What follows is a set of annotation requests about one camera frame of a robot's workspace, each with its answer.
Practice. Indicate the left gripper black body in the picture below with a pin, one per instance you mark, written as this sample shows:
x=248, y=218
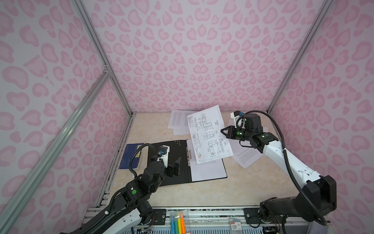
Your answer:
x=167, y=171

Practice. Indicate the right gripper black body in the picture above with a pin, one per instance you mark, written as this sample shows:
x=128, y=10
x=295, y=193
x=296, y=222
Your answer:
x=243, y=133

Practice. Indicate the orange and black folder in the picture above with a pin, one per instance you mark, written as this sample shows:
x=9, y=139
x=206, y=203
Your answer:
x=181, y=152

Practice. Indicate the technical drawing sheet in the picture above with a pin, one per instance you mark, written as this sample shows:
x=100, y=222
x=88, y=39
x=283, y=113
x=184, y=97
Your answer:
x=208, y=142

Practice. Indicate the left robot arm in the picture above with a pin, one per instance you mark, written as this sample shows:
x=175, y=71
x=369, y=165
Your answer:
x=129, y=206

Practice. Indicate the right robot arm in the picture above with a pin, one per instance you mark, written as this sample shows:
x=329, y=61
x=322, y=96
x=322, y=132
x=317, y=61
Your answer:
x=317, y=195

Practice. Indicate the blue paperback book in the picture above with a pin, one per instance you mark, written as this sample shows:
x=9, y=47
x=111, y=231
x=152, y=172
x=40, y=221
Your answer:
x=129, y=151

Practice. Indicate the box of coloured markers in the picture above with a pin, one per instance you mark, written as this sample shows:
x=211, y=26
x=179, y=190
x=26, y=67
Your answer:
x=180, y=222

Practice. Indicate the small red white label box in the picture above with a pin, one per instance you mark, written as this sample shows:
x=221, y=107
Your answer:
x=235, y=226

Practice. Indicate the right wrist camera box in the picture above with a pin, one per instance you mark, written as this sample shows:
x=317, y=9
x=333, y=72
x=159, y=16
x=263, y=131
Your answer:
x=237, y=117

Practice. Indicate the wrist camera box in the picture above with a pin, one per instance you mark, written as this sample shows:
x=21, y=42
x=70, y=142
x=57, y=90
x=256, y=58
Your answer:
x=162, y=155
x=237, y=117

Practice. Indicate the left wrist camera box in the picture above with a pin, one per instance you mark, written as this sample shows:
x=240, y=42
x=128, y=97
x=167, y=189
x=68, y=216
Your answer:
x=162, y=155

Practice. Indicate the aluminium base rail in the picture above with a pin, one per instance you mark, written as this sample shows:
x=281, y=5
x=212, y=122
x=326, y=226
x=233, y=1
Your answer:
x=215, y=220

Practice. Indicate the aluminium frame corner post right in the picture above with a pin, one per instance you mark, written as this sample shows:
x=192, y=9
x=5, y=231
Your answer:
x=322, y=14

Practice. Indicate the aluminium frame corner post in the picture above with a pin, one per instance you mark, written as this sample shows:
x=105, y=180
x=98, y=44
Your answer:
x=322, y=14
x=88, y=24

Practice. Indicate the aluminium diagonal frame bar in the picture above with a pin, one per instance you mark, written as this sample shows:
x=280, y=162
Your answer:
x=21, y=198

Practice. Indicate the aluminium frame corner post left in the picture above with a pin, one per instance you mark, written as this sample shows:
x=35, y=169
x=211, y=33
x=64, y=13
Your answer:
x=88, y=24

